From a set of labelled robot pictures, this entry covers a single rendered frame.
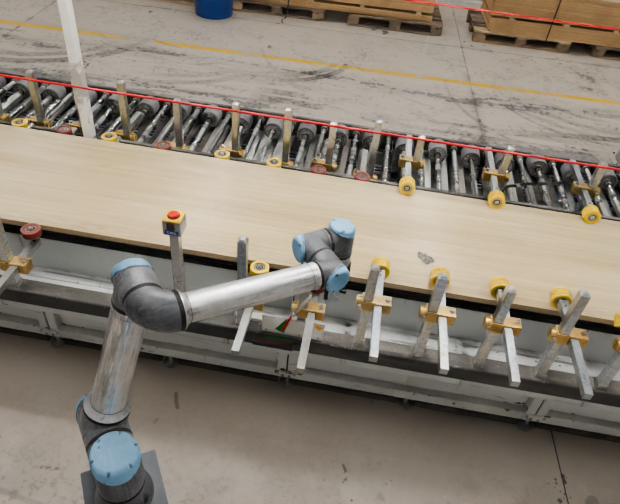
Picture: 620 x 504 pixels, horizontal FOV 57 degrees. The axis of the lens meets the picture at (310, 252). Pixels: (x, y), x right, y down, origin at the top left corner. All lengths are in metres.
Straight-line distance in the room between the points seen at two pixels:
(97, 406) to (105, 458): 0.16
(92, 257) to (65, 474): 0.99
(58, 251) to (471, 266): 1.86
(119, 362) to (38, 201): 1.24
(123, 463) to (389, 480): 1.41
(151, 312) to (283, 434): 1.55
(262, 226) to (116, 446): 1.16
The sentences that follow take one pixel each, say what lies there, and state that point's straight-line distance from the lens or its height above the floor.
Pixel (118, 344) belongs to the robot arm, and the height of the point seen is 1.20.
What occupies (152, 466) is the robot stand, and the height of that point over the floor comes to 0.60.
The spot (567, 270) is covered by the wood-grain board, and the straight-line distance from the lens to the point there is 2.80.
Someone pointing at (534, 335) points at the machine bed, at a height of 0.72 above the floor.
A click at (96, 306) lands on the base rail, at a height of 0.69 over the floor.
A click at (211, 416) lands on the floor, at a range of 3.01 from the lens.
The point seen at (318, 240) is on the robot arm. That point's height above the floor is 1.36.
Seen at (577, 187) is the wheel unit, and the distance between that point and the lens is 3.28.
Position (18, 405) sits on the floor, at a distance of 3.24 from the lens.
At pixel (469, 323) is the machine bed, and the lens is 2.61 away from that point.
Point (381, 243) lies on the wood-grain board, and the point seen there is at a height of 0.90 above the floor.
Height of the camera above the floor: 2.53
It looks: 41 degrees down
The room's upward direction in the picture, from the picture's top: 7 degrees clockwise
